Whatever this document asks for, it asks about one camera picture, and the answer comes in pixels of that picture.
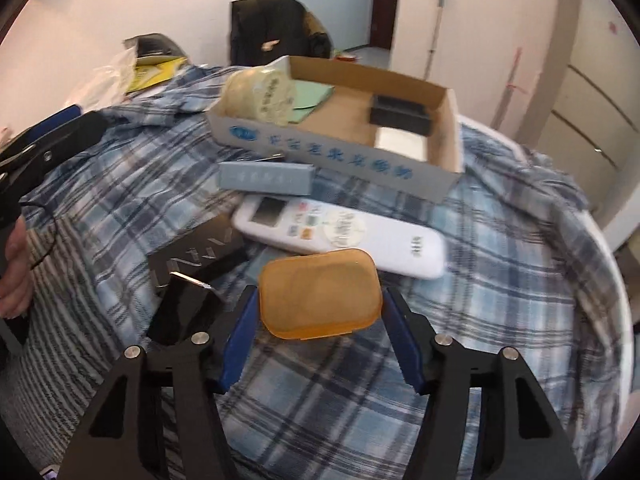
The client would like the black box with white print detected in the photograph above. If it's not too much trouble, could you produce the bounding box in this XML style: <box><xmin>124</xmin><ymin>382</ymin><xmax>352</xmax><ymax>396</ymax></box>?
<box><xmin>147</xmin><ymin>212</ymin><xmax>248</xmax><ymax>296</ymax></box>

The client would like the cardboard box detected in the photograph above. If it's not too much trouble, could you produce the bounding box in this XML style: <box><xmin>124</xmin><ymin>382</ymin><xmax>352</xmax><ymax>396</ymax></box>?
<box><xmin>206</xmin><ymin>56</ymin><xmax>466</xmax><ymax>203</ymax></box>

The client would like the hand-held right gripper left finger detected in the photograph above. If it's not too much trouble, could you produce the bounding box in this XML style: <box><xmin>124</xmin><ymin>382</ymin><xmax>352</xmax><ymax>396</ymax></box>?
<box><xmin>60</xmin><ymin>285</ymin><xmax>261</xmax><ymax>480</ymax></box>

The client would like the dark red door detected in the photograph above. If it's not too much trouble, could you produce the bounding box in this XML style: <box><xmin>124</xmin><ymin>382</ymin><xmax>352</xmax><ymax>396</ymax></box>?
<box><xmin>369</xmin><ymin>0</ymin><xmax>402</xmax><ymax>51</ymax></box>

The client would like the grey striped cloth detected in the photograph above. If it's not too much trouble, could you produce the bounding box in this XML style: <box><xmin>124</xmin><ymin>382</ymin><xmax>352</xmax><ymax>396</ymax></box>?
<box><xmin>0</xmin><ymin>230</ymin><xmax>166</xmax><ymax>480</ymax></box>

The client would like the grey blue box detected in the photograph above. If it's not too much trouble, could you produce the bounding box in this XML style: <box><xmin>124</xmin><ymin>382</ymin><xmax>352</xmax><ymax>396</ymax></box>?
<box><xmin>218</xmin><ymin>161</ymin><xmax>316</xmax><ymax>196</ymax></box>

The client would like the beige refrigerator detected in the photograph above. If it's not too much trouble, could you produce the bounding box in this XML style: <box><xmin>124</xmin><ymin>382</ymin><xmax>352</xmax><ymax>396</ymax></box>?
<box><xmin>517</xmin><ymin>0</ymin><xmax>640</xmax><ymax>231</ymax></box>

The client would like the blue plaid cloth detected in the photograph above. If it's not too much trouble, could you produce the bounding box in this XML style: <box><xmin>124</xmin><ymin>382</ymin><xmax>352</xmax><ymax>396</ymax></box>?
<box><xmin>0</xmin><ymin>62</ymin><xmax>623</xmax><ymax>480</ymax></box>

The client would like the green snap pouch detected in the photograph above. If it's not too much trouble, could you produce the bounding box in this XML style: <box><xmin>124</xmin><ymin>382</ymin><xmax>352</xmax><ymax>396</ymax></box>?
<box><xmin>287</xmin><ymin>80</ymin><xmax>335</xmax><ymax>123</ymax></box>

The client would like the white square box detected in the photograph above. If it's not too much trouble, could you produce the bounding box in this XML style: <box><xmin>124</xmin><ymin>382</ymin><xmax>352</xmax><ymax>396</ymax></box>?
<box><xmin>374</xmin><ymin>127</ymin><xmax>431</xmax><ymax>163</ymax></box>

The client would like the black jacket covered chair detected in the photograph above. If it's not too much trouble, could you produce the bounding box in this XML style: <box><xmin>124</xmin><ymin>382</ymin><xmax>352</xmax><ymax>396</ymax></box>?
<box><xmin>230</xmin><ymin>0</ymin><xmax>331</xmax><ymax>67</ymax></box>

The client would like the person's left hand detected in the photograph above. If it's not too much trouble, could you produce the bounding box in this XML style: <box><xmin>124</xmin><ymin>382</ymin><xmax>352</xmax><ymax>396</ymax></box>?
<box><xmin>0</xmin><ymin>217</ymin><xmax>37</xmax><ymax>318</ymax></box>

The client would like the white plastic bag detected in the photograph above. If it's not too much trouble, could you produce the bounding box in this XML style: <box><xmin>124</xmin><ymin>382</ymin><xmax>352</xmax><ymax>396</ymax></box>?
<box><xmin>70</xmin><ymin>47</ymin><xmax>138</xmax><ymax>111</ymax></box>

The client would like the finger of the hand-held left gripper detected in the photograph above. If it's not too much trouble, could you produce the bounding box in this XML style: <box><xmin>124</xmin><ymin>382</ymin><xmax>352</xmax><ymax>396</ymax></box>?
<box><xmin>25</xmin><ymin>105</ymin><xmax>83</xmax><ymax>139</ymax></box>
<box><xmin>0</xmin><ymin>110</ymin><xmax>110</xmax><ymax>186</ymax></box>

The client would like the black foam tray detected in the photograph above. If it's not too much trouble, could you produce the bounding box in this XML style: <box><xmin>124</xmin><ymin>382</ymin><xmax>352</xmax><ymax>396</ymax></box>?
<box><xmin>369</xmin><ymin>94</ymin><xmax>432</xmax><ymax>136</ymax></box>

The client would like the orange plastic box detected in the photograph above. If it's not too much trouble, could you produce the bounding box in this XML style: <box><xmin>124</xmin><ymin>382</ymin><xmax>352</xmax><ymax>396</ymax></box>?
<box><xmin>259</xmin><ymin>248</ymin><xmax>383</xmax><ymax>341</ymax></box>

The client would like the red handled broom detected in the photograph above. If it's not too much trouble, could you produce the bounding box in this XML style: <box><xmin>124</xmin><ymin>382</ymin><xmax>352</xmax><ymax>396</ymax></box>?
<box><xmin>492</xmin><ymin>47</ymin><xmax>523</xmax><ymax>131</ymax></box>

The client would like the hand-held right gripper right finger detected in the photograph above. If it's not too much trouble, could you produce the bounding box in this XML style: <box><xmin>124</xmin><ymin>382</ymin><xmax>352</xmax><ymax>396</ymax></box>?
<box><xmin>382</xmin><ymin>287</ymin><xmax>583</xmax><ymax>480</ymax></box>

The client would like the cream tape roll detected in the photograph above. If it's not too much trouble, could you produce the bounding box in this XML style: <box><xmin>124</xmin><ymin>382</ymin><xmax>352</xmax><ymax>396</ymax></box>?
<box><xmin>221</xmin><ymin>66</ymin><xmax>297</xmax><ymax>125</ymax></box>

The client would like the yellow bag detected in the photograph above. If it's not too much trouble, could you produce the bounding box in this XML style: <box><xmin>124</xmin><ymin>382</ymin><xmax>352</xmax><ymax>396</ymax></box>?
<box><xmin>125</xmin><ymin>57</ymin><xmax>188</xmax><ymax>93</ymax></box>

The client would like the white remote control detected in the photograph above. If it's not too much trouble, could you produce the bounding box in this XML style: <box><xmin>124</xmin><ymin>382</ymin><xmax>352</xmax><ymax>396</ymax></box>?
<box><xmin>231</xmin><ymin>195</ymin><xmax>448</xmax><ymax>281</ymax></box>

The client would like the green handled mop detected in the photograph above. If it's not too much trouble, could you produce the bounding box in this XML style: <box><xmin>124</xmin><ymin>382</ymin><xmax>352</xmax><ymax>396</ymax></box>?
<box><xmin>425</xmin><ymin>0</ymin><xmax>449</xmax><ymax>81</ymax></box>

